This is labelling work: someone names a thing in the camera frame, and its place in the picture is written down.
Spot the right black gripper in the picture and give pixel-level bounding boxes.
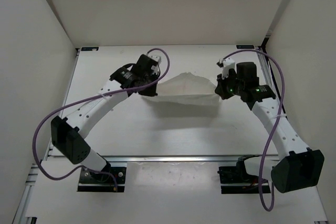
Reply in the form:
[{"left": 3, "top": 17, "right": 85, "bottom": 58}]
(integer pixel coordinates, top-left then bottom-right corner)
[{"left": 216, "top": 70, "right": 245, "bottom": 100}]

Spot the white pleated skirt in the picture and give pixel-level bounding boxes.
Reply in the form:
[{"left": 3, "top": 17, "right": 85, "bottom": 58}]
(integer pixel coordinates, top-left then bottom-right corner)
[{"left": 143, "top": 72, "right": 220, "bottom": 106}]

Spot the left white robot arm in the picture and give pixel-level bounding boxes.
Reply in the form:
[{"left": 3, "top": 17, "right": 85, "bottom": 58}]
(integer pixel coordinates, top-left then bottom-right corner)
[{"left": 51, "top": 55, "right": 161, "bottom": 182}]

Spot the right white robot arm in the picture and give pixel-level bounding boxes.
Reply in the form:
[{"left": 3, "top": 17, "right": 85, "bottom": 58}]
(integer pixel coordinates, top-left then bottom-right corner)
[{"left": 215, "top": 58, "right": 324, "bottom": 193}]

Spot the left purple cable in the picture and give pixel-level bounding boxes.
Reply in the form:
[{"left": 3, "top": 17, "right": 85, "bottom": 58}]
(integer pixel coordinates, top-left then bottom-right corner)
[{"left": 34, "top": 48, "right": 171, "bottom": 190}]

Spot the purple cable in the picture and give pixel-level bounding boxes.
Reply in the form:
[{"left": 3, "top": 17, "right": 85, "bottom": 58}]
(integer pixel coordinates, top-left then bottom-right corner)
[
  {"left": 34, "top": 48, "right": 171, "bottom": 190},
  {"left": 219, "top": 49, "right": 287, "bottom": 212}
]

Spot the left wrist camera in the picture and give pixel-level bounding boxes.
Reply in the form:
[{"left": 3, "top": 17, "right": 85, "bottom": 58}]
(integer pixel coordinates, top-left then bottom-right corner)
[{"left": 149, "top": 55, "right": 161, "bottom": 75}]

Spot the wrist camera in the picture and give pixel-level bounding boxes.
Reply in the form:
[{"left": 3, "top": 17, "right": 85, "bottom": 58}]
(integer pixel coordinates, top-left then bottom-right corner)
[
  {"left": 149, "top": 55, "right": 161, "bottom": 75},
  {"left": 217, "top": 57, "right": 236, "bottom": 79}
]

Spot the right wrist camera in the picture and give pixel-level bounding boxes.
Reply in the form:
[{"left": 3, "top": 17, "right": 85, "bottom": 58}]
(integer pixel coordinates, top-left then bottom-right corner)
[{"left": 217, "top": 57, "right": 236, "bottom": 79}]

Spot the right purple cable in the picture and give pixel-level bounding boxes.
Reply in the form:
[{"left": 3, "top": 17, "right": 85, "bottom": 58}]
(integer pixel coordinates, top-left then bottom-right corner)
[{"left": 219, "top": 49, "right": 287, "bottom": 212}]

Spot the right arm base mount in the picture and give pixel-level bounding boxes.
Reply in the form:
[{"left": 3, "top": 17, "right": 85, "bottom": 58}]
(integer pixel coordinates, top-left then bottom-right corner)
[{"left": 217, "top": 155, "right": 259, "bottom": 195}]

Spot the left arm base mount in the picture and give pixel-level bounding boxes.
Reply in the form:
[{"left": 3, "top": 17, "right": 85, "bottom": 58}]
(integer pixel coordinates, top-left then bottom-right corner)
[{"left": 77, "top": 165, "right": 127, "bottom": 193}]

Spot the aluminium frame rail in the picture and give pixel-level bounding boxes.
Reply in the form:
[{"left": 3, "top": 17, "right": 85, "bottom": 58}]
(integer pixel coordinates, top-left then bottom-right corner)
[{"left": 43, "top": 154, "right": 279, "bottom": 164}]

